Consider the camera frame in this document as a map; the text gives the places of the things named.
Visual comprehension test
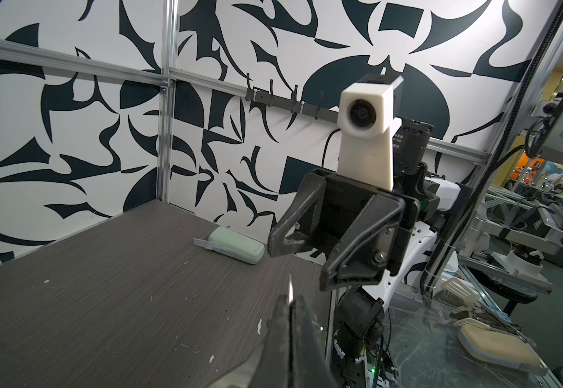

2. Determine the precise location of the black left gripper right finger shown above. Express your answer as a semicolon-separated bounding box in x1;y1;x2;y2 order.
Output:
291;295;336;387

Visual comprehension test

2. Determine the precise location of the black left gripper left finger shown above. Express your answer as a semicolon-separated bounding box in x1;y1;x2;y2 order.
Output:
249;295;291;387

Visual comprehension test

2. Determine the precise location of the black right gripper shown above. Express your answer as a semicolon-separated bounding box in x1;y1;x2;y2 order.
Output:
267;168;420;291

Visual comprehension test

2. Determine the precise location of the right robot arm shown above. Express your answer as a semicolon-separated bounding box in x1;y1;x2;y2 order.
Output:
251;119;438;387

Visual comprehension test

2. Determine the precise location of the mint green glasses case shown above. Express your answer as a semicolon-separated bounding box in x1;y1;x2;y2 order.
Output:
194;226;265;265

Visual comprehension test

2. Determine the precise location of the white plastic hinge block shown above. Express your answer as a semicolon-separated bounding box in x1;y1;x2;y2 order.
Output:
458;324;548;376

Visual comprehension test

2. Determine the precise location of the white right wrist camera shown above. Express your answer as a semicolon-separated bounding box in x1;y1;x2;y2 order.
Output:
336;74;404;191

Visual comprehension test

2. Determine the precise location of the black wall hook rail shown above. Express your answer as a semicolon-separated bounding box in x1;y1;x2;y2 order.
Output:
245;74;338;124

